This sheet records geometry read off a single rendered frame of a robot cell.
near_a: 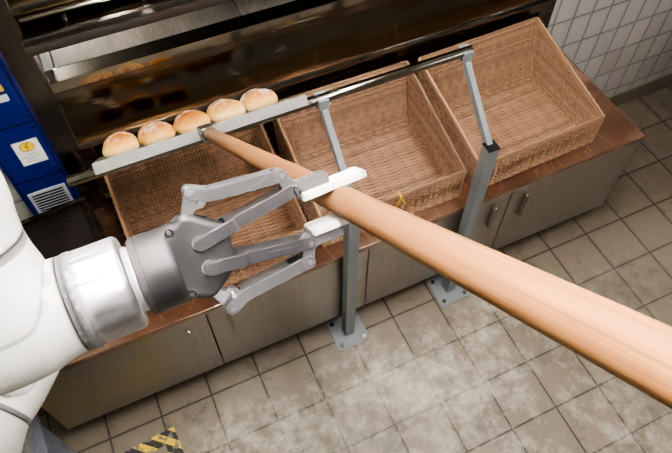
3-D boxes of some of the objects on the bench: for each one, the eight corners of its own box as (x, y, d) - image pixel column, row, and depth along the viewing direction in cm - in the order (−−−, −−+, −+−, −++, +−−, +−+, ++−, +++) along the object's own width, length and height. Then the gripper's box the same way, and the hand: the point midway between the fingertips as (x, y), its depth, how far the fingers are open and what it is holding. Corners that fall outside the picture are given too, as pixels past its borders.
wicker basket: (407, 108, 261) (414, 56, 238) (521, 66, 275) (538, 13, 252) (473, 194, 235) (487, 145, 213) (595, 143, 250) (621, 92, 227)
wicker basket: (118, 206, 232) (94, 158, 209) (262, 155, 246) (255, 104, 224) (156, 318, 207) (134, 276, 184) (314, 253, 221) (312, 207, 198)
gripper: (103, 191, 60) (332, 112, 66) (164, 338, 64) (373, 251, 70) (103, 205, 53) (358, 115, 59) (170, 369, 57) (402, 269, 63)
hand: (336, 200), depth 64 cm, fingers closed on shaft, 3 cm apart
